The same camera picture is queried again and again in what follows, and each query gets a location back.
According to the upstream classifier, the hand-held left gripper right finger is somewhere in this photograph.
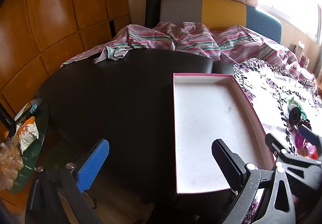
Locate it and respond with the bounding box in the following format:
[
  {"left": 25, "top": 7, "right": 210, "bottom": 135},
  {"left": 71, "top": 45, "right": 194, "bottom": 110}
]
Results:
[{"left": 212, "top": 138, "right": 296, "bottom": 224}]

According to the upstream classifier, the black round object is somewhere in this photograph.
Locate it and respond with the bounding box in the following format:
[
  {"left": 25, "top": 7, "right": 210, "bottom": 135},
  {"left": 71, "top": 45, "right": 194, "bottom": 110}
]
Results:
[{"left": 289, "top": 108, "right": 302, "bottom": 126}]

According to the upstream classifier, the orange white snack packet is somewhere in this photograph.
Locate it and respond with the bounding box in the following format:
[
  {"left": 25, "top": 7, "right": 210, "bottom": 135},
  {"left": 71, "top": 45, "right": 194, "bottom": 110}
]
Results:
[{"left": 15, "top": 117, "right": 39, "bottom": 154}]

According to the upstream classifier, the white embroidered floral tablecloth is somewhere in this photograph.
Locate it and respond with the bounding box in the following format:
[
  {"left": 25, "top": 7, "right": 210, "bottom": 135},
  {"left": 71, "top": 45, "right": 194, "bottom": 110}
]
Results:
[{"left": 233, "top": 58, "right": 322, "bottom": 224}]

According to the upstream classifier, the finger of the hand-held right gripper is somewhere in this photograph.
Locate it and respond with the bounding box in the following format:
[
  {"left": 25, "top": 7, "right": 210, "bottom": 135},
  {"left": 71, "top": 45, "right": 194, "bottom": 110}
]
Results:
[
  {"left": 265, "top": 133, "right": 322, "bottom": 184},
  {"left": 299, "top": 124, "right": 322, "bottom": 147}
]

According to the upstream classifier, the round glass side table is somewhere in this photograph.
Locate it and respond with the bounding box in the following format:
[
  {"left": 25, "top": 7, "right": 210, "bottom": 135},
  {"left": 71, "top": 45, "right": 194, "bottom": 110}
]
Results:
[{"left": 0, "top": 98, "right": 51, "bottom": 194}]

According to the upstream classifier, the black rolled mat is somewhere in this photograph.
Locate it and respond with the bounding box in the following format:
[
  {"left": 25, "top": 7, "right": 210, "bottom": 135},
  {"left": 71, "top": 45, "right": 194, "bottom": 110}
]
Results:
[{"left": 144, "top": 0, "right": 165, "bottom": 28}]

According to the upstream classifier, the white carton box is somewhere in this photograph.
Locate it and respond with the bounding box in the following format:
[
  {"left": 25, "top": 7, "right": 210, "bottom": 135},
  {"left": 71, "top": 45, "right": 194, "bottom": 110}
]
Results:
[{"left": 293, "top": 40, "right": 312, "bottom": 68}]

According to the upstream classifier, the black padded bench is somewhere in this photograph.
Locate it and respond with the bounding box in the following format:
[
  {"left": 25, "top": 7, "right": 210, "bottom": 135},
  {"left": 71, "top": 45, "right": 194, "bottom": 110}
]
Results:
[{"left": 35, "top": 49, "right": 237, "bottom": 214}]

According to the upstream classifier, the pink shallow box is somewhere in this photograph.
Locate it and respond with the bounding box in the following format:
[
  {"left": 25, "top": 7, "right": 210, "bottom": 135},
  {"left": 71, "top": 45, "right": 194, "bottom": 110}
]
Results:
[{"left": 173, "top": 72, "right": 276, "bottom": 194}]

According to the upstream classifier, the magenta plastic toy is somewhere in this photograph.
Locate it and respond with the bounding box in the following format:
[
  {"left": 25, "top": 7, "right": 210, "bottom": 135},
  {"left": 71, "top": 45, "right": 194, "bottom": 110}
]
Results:
[{"left": 294, "top": 130, "right": 306, "bottom": 147}]

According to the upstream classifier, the pink striped bedsheet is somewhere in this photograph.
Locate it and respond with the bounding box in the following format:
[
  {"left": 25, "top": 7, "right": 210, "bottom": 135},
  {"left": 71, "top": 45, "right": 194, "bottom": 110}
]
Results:
[{"left": 60, "top": 22, "right": 317, "bottom": 88}]

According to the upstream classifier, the crumpled clear plastic bag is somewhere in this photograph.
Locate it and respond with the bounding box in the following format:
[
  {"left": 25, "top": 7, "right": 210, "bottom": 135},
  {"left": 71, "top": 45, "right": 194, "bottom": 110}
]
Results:
[{"left": 0, "top": 136, "right": 24, "bottom": 189}]

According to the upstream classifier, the brown wooden wardrobe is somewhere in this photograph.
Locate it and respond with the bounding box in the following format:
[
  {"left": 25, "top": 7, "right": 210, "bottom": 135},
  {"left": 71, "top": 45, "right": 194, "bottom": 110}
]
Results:
[{"left": 0, "top": 0, "right": 131, "bottom": 139}]

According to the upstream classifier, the green white plug-in device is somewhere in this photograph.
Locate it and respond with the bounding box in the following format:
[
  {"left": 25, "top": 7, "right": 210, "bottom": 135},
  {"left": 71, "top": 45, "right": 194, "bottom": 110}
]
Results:
[{"left": 288, "top": 97, "right": 299, "bottom": 111}]

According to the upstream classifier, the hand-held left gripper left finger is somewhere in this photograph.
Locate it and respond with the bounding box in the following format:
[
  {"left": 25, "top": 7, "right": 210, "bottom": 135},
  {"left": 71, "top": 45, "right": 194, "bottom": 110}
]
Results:
[{"left": 25, "top": 138, "right": 111, "bottom": 224}]

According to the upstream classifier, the pink plastic toy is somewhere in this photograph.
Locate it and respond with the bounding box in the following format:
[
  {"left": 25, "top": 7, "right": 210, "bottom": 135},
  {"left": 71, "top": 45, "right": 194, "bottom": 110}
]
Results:
[{"left": 305, "top": 145, "right": 318, "bottom": 157}]

